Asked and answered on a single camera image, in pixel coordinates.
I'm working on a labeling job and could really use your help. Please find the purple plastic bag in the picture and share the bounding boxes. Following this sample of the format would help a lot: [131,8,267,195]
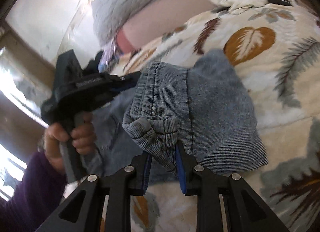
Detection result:
[98,37,124,72]

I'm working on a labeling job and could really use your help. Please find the purple left sleeve forearm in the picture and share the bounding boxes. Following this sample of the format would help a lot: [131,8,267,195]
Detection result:
[1,152,67,231]

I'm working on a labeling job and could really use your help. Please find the grey-blue denim pants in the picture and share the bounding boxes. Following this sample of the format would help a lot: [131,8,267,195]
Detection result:
[83,49,268,184]

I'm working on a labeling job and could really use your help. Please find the person's left hand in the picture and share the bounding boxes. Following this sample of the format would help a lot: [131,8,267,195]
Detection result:
[44,112,97,175]

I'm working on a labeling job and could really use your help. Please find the leaf-pattern cream blanket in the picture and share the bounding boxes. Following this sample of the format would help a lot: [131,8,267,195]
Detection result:
[113,2,319,231]

